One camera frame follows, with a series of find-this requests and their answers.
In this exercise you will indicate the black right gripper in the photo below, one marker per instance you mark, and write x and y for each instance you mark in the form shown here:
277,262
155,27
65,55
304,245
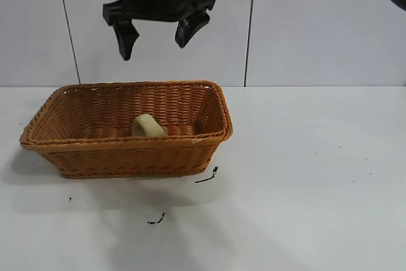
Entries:
165,1

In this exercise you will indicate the pale yellow egg yolk pastry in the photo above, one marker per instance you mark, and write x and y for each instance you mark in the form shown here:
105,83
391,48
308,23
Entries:
146,126

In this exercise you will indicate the brown woven wicker basket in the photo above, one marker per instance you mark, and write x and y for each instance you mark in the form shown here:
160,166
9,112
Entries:
127,156

